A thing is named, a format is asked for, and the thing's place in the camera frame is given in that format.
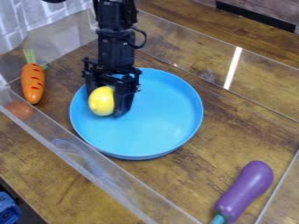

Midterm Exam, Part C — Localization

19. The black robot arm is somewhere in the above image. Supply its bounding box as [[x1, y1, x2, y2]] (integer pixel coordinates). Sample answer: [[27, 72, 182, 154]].
[[82, 0, 147, 116]]

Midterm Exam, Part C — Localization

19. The orange toy carrot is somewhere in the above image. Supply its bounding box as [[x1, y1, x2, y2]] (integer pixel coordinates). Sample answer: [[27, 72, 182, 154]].
[[20, 49, 47, 105]]

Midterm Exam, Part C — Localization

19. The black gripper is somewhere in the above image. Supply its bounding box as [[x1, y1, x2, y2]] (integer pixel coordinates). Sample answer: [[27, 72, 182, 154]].
[[82, 58, 143, 116]]

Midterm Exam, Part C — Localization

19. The blue round tray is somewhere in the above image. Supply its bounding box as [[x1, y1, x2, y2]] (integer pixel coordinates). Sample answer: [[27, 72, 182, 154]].
[[70, 68, 203, 160]]

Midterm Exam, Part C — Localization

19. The clear acrylic barrier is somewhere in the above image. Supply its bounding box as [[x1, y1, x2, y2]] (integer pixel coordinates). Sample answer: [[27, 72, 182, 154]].
[[0, 10, 299, 224]]

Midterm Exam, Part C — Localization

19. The yellow toy lemon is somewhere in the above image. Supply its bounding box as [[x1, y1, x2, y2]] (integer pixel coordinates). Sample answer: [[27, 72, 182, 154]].
[[88, 86, 115, 116]]

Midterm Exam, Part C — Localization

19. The blue object at corner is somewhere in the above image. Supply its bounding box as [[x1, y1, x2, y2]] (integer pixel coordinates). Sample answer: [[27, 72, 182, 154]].
[[0, 192, 21, 224]]

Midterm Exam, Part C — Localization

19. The purple toy eggplant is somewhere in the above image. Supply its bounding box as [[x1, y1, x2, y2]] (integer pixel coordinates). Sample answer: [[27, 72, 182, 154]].
[[210, 161, 275, 224]]

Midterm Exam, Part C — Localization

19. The white patterned curtain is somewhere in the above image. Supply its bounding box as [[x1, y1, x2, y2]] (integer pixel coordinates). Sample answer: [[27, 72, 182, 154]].
[[0, 0, 92, 54]]

